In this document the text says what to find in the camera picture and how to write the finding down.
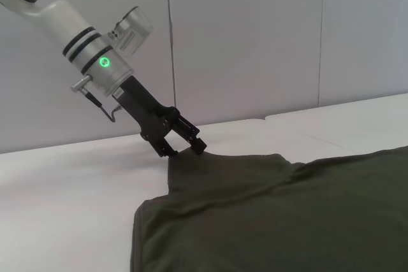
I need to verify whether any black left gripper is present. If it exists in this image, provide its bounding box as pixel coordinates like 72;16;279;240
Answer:
112;76;207;159

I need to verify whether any dark green t-shirt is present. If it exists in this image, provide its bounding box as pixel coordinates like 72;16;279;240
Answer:
129;146;408;272

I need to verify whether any silver left cable plug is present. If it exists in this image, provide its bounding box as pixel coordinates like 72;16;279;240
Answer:
70;74;93;94

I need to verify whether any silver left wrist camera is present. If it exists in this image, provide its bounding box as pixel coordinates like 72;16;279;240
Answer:
107;6;154;61

